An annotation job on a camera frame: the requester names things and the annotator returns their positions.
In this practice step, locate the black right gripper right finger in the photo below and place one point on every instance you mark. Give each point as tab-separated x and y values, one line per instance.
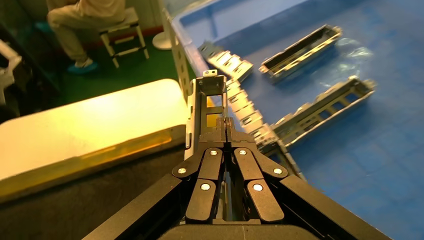
245	162

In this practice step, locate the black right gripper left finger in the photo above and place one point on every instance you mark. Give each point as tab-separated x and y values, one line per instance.
208	165

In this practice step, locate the grey metal bracket part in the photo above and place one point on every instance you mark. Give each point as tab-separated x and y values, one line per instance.
251	119
195	116
331	117
232	63
304	58

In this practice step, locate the blue plastic bin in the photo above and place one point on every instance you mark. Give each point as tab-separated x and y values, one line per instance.
364	172

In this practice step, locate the white round stand base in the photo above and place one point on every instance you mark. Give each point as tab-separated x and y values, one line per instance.
162	41

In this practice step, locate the black felt mat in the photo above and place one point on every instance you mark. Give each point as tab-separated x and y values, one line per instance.
66	215

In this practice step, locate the white step stool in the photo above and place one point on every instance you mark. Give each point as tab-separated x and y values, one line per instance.
127	23

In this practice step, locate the grey perforated rack post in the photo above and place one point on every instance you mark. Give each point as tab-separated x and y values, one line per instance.
180	66

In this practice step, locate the white furniture frame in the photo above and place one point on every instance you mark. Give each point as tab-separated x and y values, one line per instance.
8	73

